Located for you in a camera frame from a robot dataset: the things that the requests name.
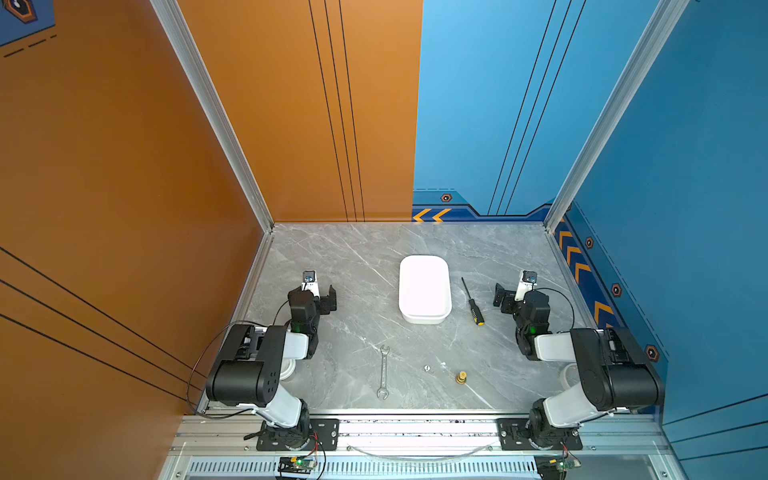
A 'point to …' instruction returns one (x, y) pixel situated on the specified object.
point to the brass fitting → (461, 378)
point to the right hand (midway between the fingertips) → (511, 286)
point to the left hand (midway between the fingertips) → (315, 284)
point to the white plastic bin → (424, 290)
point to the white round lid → (287, 367)
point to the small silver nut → (427, 368)
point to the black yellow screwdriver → (475, 310)
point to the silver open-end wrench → (382, 391)
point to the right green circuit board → (568, 464)
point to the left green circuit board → (305, 463)
